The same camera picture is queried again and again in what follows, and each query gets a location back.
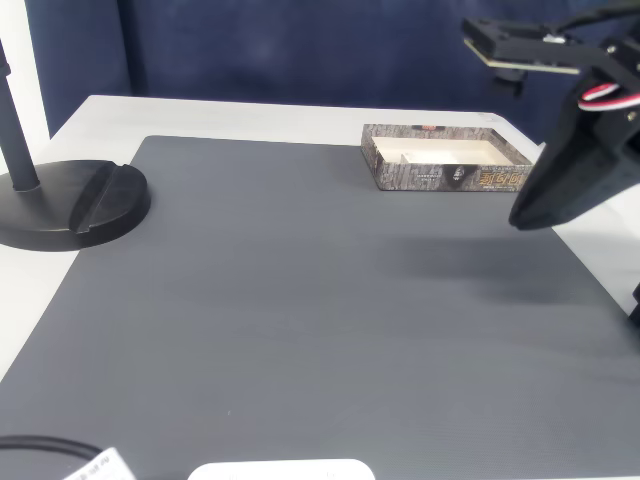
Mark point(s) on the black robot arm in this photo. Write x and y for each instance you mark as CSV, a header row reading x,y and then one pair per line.
x,y
627,55

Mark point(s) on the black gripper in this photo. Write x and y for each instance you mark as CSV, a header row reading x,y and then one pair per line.
x,y
567,172

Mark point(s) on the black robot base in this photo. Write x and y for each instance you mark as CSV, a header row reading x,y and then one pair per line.
x,y
636,305

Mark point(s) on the white printed label tag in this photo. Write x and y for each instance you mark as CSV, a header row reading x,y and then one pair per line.
x,y
102,465

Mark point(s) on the patterned cardboard box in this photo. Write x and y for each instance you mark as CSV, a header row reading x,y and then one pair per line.
x,y
415,177

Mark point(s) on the white rounded device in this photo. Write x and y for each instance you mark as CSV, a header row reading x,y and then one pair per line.
x,y
280,471

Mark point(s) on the black round-base stand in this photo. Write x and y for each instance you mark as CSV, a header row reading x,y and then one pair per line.
x,y
100,210

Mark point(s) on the black gripper camera mount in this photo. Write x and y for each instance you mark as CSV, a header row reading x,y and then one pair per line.
x,y
520,47

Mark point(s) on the grey table mat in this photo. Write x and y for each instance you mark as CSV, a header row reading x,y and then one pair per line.
x,y
300,300

